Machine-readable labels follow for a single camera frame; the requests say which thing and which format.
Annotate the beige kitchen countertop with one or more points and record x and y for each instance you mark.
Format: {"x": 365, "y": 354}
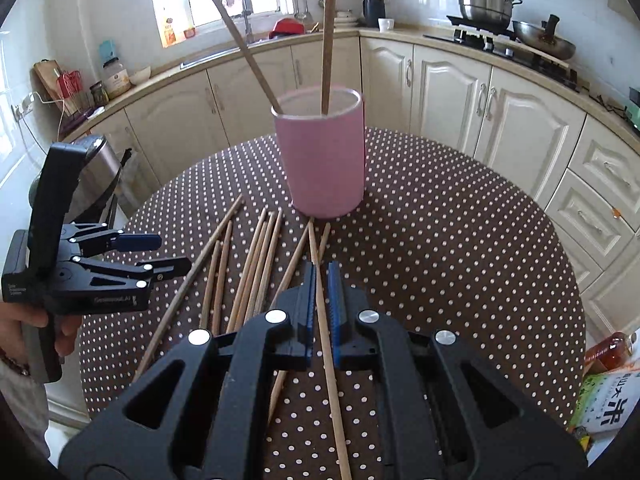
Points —
{"x": 165, "y": 71}

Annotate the white wall socket with charger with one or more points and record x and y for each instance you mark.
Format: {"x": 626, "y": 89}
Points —
{"x": 22, "y": 107}

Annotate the small red jar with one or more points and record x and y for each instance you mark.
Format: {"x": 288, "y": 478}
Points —
{"x": 189, "y": 31}

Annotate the cooking oil bottle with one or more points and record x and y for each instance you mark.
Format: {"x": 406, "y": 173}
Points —
{"x": 612, "y": 350}

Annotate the cream base cabinets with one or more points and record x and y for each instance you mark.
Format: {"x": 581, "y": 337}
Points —
{"x": 450, "y": 90}

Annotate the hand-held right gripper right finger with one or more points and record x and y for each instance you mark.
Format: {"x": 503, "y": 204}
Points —
{"x": 336, "y": 305}

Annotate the hanging steel ladles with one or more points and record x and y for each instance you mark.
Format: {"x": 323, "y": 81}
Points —
{"x": 302, "y": 0}

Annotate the pink cup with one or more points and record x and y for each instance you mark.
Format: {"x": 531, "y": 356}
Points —
{"x": 325, "y": 160}

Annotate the steel wok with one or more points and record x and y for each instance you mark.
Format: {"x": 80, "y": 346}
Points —
{"x": 545, "y": 40}

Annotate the black electric kettle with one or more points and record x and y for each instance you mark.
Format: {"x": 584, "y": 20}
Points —
{"x": 375, "y": 10}

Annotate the white green rice bag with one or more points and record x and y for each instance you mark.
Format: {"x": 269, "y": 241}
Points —
{"x": 607, "y": 405}

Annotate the steel steamer pot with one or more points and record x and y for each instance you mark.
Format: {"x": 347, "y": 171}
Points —
{"x": 482, "y": 0}

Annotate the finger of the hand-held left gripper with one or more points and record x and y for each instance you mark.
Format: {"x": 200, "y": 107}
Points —
{"x": 165, "y": 268}
{"x": 140, "y": 241}

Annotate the white bowl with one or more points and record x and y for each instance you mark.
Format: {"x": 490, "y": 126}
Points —
{"x": 140, "y": 74}

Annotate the person's left hand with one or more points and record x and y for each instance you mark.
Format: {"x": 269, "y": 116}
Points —
{"x": 70, "y": 335}

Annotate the red kitchen tool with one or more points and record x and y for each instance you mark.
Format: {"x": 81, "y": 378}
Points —
{"x": 70, "y": 85}

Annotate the person's left forearm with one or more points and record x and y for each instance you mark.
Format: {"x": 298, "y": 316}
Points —
{"x": 20, "y": 405}

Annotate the bunch of wooden chopsticks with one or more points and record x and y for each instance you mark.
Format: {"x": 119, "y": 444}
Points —
{"x": 257, "y": 260}

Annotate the steel sink faucet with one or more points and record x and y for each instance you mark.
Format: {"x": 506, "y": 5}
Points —
{"x": 247, "y": 25}

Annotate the black cooktop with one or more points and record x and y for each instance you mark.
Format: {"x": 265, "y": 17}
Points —
{"x": 500, "y": 47}

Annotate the small dark jar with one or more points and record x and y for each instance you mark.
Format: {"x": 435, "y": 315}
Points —
{"x": 98, "y": 94}

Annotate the purple plastic item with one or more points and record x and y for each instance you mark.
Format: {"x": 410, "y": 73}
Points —
{"x": 80, "y": 120}

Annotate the wooden cutting board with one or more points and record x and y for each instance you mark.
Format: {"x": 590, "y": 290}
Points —
{"x": 47, "y": 80}

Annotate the red plastic basin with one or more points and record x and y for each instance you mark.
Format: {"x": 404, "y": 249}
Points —
{"x": 285, "y": 27}

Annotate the long wooden chopstick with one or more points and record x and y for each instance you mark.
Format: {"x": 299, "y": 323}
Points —
{"x": 240, "y": 45}
{"x": 327, "y": 35}
{"x": 338, "y": 410}

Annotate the silver metal appliance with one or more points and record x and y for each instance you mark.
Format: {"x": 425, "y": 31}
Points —
{"x": 100, "y": 180}

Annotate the brown polka dot tablecloth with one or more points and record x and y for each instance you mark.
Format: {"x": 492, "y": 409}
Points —
{"x": 450, "y": 260}

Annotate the white mug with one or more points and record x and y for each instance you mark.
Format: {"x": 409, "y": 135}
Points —
{"x": 386, "y": 24}

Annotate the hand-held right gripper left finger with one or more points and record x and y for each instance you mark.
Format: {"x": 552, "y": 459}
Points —
{"x": 306, "y": 305}

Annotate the steel kitchen sink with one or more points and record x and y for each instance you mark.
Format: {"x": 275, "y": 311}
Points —
{"x": 210, "y": 57}

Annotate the teal box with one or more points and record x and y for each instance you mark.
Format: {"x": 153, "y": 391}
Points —
{"x": 107, "y": 50}

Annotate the large glass jar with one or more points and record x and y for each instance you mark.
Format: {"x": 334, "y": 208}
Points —
{"x": 115, "y": 77}

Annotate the stack of white dishes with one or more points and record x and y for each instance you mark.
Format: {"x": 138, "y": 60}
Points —
{"x": 345, "y": 17}

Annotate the orange bottle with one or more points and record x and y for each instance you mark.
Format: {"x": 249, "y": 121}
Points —
{"x": 169, "y": 30}

